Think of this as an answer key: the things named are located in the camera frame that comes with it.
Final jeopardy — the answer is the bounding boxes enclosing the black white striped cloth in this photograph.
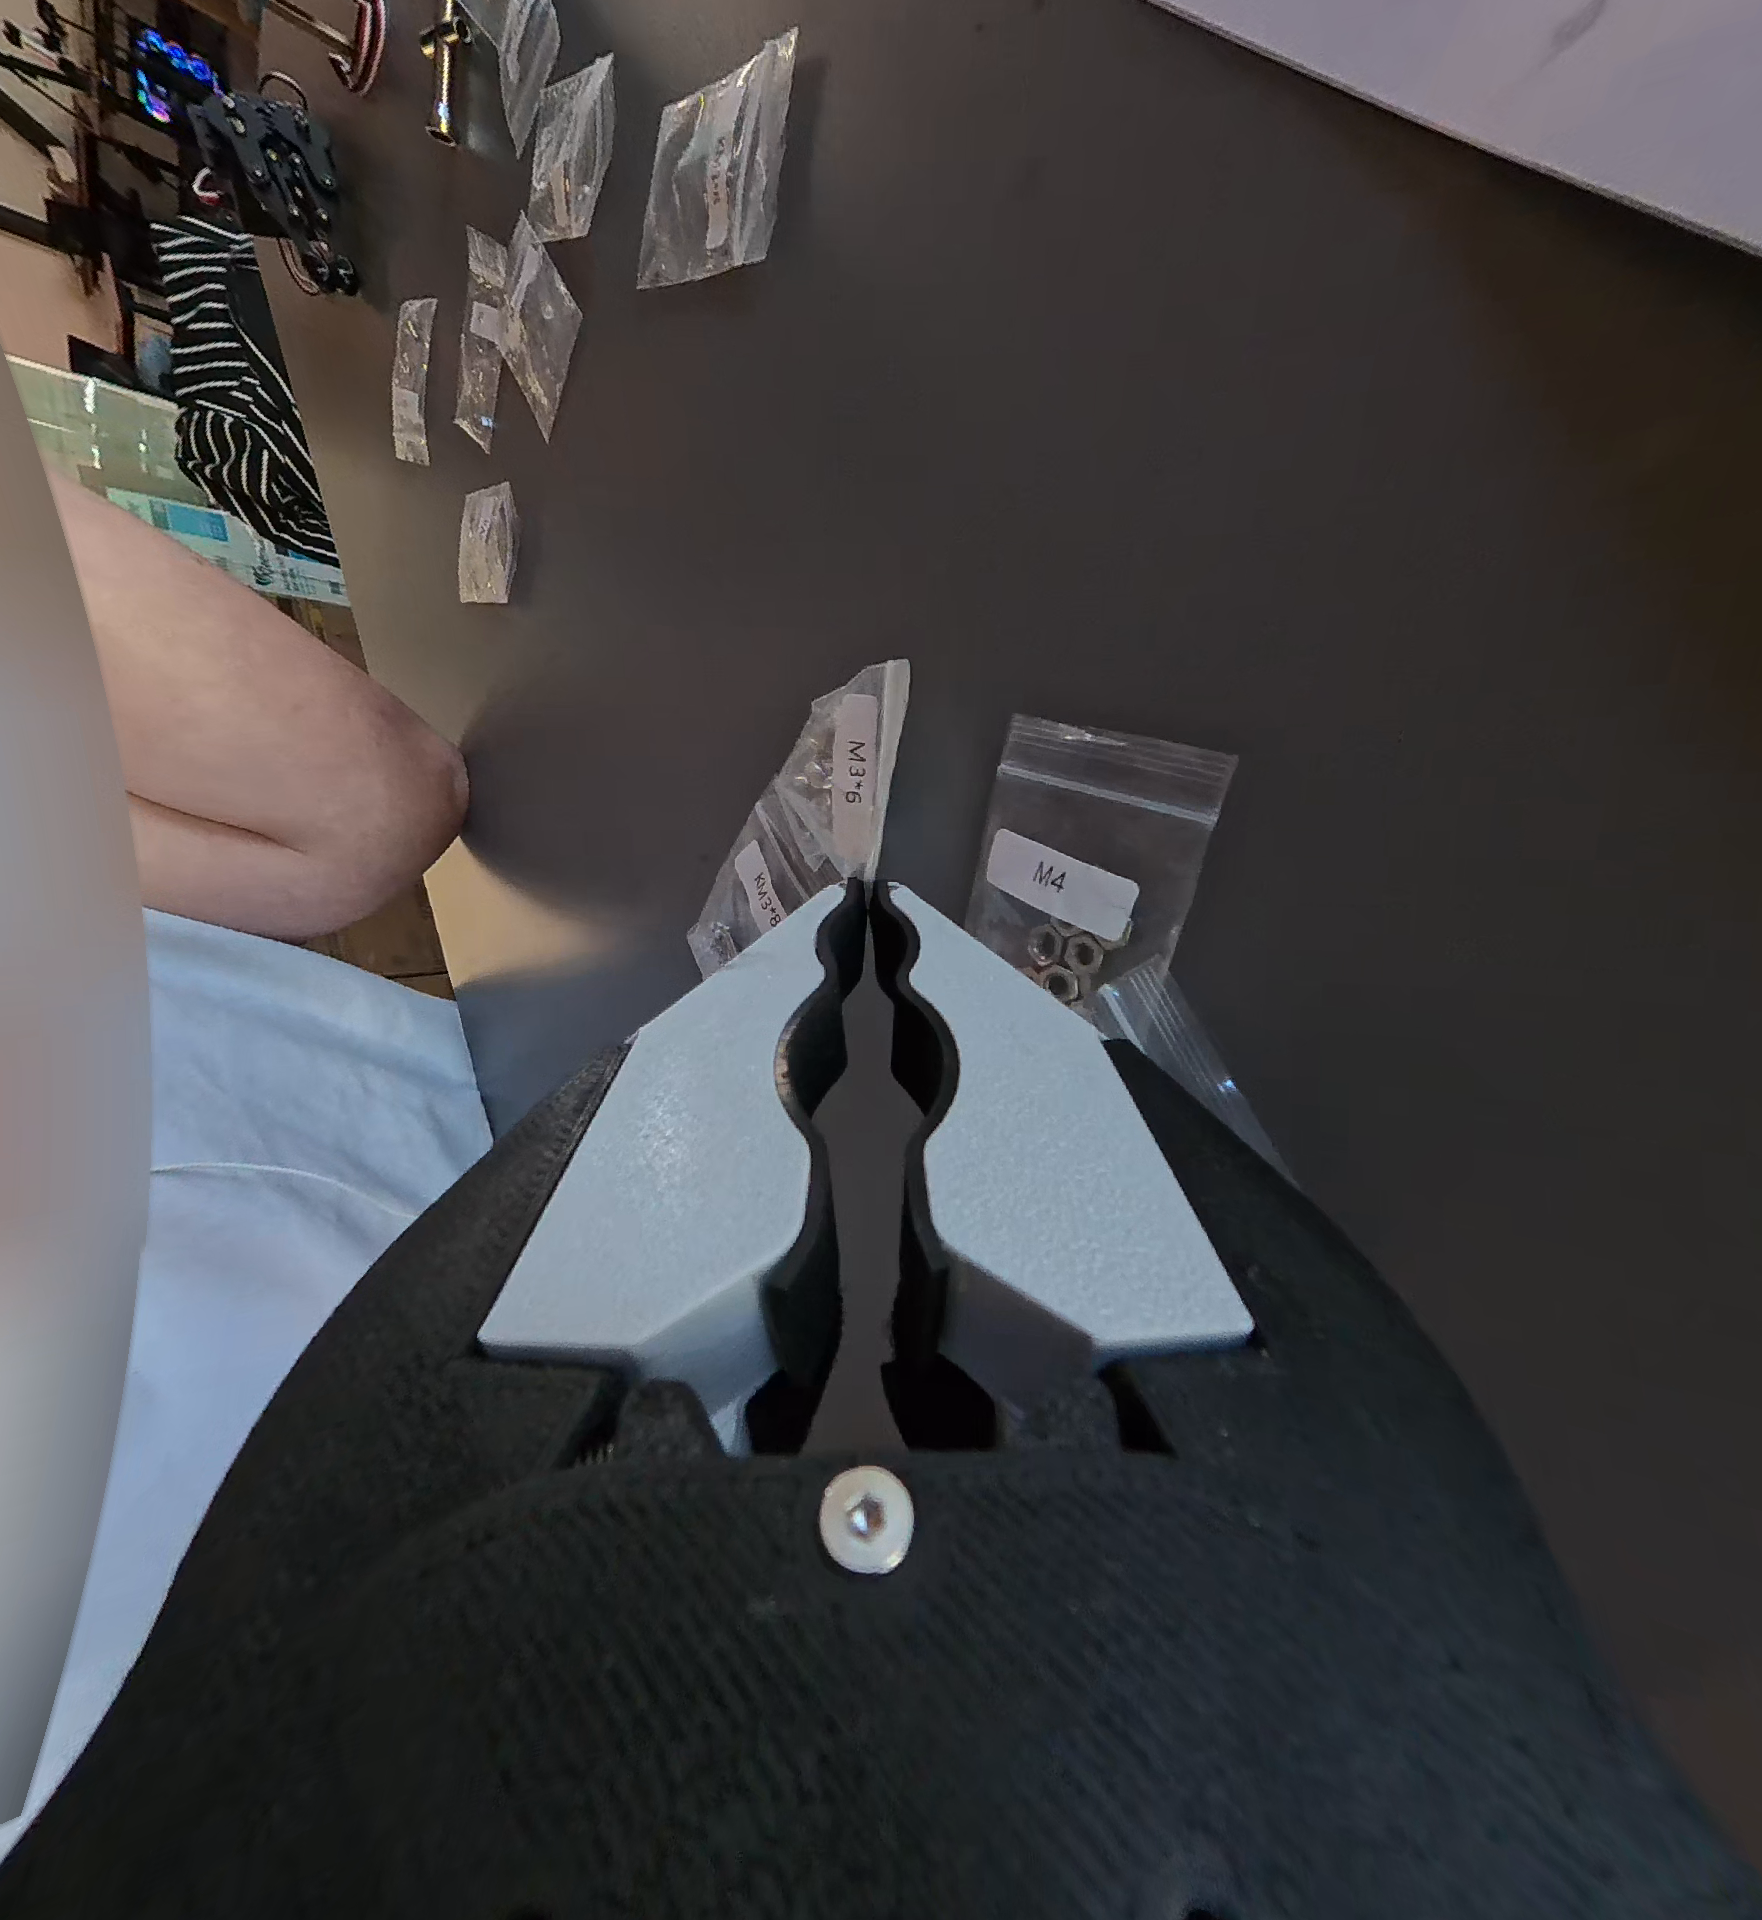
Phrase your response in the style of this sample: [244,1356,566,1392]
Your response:
[154,215,339,569]

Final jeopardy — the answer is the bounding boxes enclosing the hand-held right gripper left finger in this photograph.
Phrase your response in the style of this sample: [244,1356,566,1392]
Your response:
[478,878,870,1451]

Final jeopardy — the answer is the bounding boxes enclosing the dark grey desk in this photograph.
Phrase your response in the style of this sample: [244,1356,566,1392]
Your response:
[244,0,1762,1920]

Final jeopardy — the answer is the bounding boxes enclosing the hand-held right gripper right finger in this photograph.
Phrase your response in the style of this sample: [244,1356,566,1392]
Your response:
[870,878,1262,1451]

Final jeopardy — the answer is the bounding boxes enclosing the red white servo cable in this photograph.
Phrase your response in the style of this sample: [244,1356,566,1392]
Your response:
[266,0,404,92]

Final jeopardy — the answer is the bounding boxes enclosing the empty clear zip bag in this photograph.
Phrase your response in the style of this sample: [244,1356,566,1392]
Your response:
[1092,956,1296,1187]

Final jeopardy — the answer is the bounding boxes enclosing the scatter of small clear bags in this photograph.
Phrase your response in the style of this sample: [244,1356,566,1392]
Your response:
[392,0,800,608]

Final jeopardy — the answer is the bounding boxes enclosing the white teal printed box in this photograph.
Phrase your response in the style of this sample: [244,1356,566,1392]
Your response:
[7,353,357,608]

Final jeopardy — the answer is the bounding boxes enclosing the black servo bracket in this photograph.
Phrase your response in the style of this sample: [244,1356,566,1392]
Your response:
[190,88,365,298]

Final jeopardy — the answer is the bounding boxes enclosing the small clear screw bag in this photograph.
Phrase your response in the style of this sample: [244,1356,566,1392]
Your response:
[790,657,910,904]

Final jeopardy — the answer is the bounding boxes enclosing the clear screw bag white label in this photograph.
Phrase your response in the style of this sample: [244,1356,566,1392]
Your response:
[687,801,841,974]

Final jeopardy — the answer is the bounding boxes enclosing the clear zip bag of nuts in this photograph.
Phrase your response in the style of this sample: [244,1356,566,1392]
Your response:
[969,715,1238,1013]

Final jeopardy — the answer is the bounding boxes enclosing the person's white clothing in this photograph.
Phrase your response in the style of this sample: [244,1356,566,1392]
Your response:
[0,908,498,1920]

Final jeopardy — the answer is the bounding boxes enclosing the person's left forearm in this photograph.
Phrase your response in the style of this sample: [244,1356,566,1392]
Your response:
[50,472,473,942]

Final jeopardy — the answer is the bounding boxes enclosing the brass standoff part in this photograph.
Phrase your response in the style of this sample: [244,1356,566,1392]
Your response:
[424,0,478,147]

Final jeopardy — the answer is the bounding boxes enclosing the white printed instruction sheet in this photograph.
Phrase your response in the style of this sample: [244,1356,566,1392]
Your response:
[1143,0,1762,286]

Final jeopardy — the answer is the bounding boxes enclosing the dark device with coloured lights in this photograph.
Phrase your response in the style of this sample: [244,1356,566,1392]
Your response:
[119,20,230,115]

